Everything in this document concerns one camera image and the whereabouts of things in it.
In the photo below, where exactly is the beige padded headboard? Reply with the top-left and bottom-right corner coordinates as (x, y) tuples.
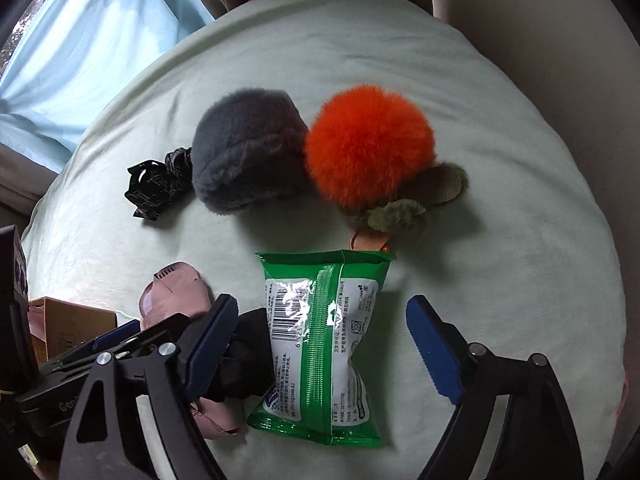
(425, 0), (640, 413)

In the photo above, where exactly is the black hair claw clip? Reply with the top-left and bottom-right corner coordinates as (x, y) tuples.
(123, 146), (195, 223)

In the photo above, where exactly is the grey fluffy hat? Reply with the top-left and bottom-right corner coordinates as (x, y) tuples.
(191, 88), (311, 217)

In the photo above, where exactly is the orange fluffy pompom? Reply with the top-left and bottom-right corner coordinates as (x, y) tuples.
(304, 86), (437, 211)

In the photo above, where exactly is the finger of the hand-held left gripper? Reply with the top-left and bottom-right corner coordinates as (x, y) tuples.
(15, 315), (194, 412)
(39, 319), (145, 369)

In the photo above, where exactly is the brown cardboard box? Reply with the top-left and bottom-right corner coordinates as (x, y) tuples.
(27, 296), (119, 362)

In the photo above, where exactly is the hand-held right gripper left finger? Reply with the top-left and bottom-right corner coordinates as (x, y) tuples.
(60, 296), (239, 480)

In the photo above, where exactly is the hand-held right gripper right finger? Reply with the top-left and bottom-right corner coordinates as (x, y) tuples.
(405, 295), (584, 480)

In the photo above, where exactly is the orange keyring strap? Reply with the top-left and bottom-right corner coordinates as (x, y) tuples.
(350, 230), (394, 257)

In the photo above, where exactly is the green wet wipes packet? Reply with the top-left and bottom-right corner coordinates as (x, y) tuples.
(246, 249), (397, 447)

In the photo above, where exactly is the light blue curtain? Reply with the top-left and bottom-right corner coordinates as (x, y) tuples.
(0, 0), (217, 162)

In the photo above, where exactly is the olive green plush toy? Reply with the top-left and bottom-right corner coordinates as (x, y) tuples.
(346, 161), (470, 249)

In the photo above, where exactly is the light green bed sheet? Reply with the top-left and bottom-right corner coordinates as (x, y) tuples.
(22, 0), (629, 480)

